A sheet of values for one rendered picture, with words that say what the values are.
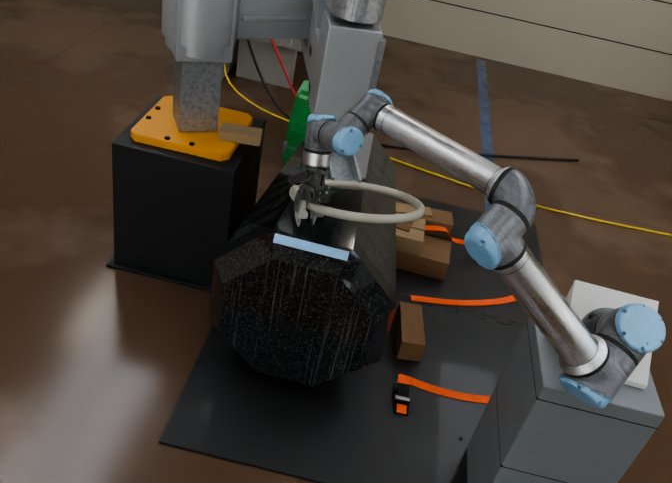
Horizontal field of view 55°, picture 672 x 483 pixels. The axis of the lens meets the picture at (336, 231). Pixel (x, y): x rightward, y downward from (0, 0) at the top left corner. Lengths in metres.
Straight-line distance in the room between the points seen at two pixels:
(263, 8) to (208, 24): 0.30
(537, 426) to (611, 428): 0.23
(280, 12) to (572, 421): 2.14
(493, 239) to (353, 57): 1.23
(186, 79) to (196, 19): 0.31
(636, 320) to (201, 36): 2.06
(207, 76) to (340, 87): 0.72
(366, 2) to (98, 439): 2.01
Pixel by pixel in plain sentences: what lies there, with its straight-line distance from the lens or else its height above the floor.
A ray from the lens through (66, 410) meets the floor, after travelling 3.00.
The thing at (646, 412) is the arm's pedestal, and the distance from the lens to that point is 2.37.
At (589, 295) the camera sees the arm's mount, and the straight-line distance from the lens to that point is 2.39.
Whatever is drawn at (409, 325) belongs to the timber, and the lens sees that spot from 3.34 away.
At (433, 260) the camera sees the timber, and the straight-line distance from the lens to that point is 3.81.
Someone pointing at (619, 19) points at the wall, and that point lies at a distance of 7.92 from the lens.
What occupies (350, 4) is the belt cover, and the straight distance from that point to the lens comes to 2.61.
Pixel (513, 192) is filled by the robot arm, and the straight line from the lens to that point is 1.77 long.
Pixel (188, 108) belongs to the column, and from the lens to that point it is 3.22.
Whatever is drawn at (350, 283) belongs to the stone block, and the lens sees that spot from 2.59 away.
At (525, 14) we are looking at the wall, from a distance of 7.75.
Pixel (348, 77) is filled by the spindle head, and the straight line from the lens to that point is 2.73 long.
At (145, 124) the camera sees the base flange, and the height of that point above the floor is 0.78.
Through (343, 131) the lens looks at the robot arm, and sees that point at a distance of 1.97.
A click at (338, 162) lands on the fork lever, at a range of 2.70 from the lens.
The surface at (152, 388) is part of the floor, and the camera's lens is 3.04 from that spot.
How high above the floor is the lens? 2.31
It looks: 35 degrees down
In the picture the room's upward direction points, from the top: 12 degrees clockwise
